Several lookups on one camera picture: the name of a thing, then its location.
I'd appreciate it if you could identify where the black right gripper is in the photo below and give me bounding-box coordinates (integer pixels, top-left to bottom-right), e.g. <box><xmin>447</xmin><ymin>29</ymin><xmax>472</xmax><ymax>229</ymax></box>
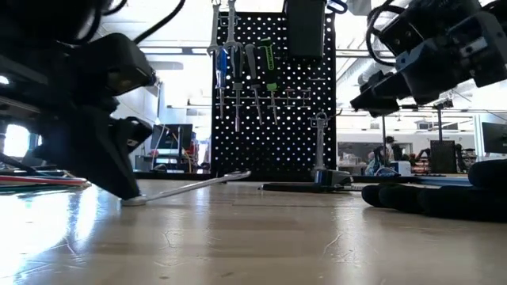
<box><xmin>349</xmin><ymin>10</ymin><xmax>507</xmax><ymax>119</ymax></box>

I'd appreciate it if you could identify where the blue handled screwdriver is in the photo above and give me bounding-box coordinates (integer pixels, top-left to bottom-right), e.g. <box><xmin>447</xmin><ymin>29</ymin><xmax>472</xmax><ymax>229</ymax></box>
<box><xmin>215</xmin><ymin>47</ymin><xmax>230</xmax><ymax>120</ymax></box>

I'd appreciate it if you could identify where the black mesh computer case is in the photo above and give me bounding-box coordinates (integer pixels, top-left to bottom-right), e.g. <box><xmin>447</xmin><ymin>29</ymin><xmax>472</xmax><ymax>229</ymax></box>
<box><xmin>430</xmin><ymin>139</ymin><xmax>457</xmax><ymax>174</ymax></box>

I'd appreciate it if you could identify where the blue metal beam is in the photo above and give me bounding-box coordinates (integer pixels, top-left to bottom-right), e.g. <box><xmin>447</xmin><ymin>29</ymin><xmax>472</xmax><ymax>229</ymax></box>
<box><xmin>414</xmin><ymin>175</ymin><xmax>472</xmax><ymax>187</ymax></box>

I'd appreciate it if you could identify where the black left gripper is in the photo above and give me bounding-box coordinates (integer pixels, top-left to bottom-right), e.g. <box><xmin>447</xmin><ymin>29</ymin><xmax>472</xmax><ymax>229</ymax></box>
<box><xmin>0</xmin><ymin>51</ymin><xmax>154</xmax><ymax>202</ymax></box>

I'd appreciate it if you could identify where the green black Craftsman screwdriver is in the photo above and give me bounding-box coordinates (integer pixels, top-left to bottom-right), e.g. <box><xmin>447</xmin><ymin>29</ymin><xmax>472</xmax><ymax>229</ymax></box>
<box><xmin>259</xmin><ymin>37</ymin><xmax>279</xmax><ymax>126</ymax></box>

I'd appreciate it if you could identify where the black computer monitor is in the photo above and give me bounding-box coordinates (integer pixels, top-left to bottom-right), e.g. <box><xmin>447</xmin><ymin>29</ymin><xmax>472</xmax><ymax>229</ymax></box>
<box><xmin>481</xmin><ymin>121</ymin><xmax>507</xmax><ymax>154</ymax></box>
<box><xmin>150</xmin><ymin>123</ymin><xmax>194</xmax><ymax>151</ymax></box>

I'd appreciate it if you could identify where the red cable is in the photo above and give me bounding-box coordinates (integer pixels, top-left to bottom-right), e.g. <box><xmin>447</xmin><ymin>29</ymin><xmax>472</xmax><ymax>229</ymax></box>
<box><xmin>0</xmin><ymin>175</ymin><xmax>89</xmax><ymax>186</ymax></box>

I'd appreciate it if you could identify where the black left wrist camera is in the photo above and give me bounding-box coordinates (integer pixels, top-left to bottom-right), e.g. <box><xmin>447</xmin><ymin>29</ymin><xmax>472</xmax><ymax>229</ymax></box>
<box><xmin>77</xmin><ymin>32</ymin><xmax>158</xmax><ymax>98</ymax></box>

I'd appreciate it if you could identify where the fluorescent light fixture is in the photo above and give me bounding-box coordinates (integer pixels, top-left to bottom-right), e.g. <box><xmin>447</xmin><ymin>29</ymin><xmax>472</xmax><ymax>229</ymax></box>
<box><xmin>138</xmin><ymin>46</ymin><xmax>215</xmax><ymax>55</ymax></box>
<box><xmin>335</xmin><ymin>49</ymin><xmax>397</xmax><ymax>60</ymax></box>

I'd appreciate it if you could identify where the black camera on pole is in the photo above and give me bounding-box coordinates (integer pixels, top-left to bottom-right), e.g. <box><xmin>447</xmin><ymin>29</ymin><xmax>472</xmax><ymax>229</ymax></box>
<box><xmin>433</xmin><ymin>97</ymin><xmax>456</xmax><ymax>142</ymax></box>

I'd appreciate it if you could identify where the small wire peg hook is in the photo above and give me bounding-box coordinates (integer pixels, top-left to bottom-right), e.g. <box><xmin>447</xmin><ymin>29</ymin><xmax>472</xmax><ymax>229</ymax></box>
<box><xmin>308</xmin><ymin>107</ymin><xmax>342</xmax><ymax>128</ymax></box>

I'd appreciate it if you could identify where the dark grey handled screwdriver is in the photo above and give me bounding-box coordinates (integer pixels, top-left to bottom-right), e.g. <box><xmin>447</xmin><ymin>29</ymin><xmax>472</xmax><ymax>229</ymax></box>
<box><xmin>231</xmin><ymin>42</ymin><xmax>245</xmax><ymax>133</ymax></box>

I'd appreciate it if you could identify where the black pegboard bin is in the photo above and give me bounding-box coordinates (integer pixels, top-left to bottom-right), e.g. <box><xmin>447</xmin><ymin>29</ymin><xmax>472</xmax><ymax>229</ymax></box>
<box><xmin>284</xmin><ymin>0</ymin><xmax>328</xmax><ymax>60</ymax></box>

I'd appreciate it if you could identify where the green cable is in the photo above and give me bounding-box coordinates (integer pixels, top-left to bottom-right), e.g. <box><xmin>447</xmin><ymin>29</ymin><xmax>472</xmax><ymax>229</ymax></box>
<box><xmin>0</xmin><ymin>184</ymin><xmax>92</xmax><ymax>194</ymax></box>

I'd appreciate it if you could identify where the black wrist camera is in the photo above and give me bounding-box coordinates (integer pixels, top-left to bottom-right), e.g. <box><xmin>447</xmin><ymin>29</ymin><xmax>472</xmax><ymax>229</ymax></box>
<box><xmin>379</xmin><ymin>0</ymin><xmax>482</xmax><ymax>56</ymax></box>
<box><xmin>77</xmin><ymin>32</ymin><xmax>158</xmax><ymax>98</ymax></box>

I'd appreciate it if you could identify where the white box device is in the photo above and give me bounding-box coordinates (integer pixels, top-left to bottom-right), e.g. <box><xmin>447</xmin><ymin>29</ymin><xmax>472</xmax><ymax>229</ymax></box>
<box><xmin>395</xmin><ymin>160</ymin><xmax>413</xmax><ymax>177</ymax></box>

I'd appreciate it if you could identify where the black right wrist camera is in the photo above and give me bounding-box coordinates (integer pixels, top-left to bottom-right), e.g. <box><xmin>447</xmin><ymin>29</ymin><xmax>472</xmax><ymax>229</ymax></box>
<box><xmin>379</xmin><ymin>0</ymin><xmax>482</xmax><ymax>56</ymax></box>

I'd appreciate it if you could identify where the black aluminium frame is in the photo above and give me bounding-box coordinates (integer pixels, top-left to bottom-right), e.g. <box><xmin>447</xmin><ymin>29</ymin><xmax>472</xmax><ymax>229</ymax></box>
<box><xmin>132</xmin><ymin>169</ymin><xmax>213</xmax><ymax>181</ymax></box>

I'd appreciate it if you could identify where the silver combination wrench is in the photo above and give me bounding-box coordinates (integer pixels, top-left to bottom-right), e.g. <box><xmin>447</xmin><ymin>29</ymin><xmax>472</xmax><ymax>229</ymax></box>
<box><xmin>206</xmin><ymin>0</ymin><xmax>223</xmax><ymax>57</ymax></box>
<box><xmin>309</xmin><ymin>110</ymin><xmax>330</xmax><ymax>171</ymax></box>
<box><xmin>223</xmin><ymin>0</ymin><xmax>240</xmax><ymax>51</ymax></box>
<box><xmin>120</xmin><ymin>169</ymin><xmax>253</xmax><ymax>207</ymax></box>

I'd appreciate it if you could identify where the wire screwdriver holder rack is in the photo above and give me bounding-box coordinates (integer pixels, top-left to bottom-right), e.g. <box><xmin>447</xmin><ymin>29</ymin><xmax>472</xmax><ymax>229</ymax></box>
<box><xmin>216</xmin><ymin>85</ymin><xmax>313</xmax><ymax>107</ymax></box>

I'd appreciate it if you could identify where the black looped gripper cable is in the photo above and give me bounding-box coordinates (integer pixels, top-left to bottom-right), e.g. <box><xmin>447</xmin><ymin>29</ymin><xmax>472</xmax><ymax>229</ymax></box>
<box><xmin>364</xmin><ymin>3</ymin><xmax>405</xmax><ymax>68</ymax></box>
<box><xmin>101</xmin><ymin>0</ymin><xmax>187</xmax><ymax>45</ymax></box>

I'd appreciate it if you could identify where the person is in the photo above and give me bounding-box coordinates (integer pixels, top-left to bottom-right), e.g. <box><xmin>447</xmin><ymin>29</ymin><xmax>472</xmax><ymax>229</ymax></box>
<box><xmin>372</xmin><ymin>135</ymin><xmax>401</xmax><ymax>175</ymax></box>

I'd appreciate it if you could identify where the black metal pegboard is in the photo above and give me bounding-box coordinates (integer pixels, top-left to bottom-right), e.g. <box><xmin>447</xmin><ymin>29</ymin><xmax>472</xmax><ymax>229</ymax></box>
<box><xmin>211</xmin><ymin>11</ymin><xmax>337</xmax><ymax>182</ymax></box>

